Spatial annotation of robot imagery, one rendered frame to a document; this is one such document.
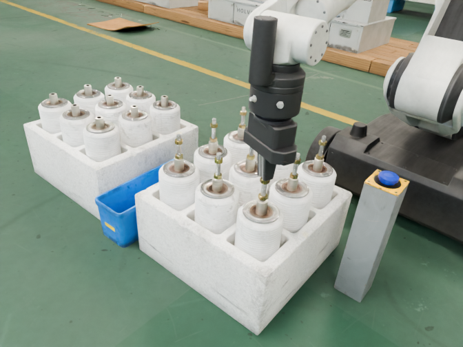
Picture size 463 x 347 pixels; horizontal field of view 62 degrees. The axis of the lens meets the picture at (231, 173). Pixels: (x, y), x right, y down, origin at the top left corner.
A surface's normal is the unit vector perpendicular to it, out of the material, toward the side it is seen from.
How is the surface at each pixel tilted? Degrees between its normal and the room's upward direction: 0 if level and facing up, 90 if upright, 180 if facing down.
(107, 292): 0
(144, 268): 0
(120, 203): 88
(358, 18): 90
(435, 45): 60
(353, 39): 90
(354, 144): 45
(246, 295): 90
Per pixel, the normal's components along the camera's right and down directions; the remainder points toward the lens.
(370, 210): -0.63, 0.38
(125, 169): 0.77, 0.37
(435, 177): 0.06, -0.85
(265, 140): -0.86, 0.22
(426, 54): -0.44, -0.32
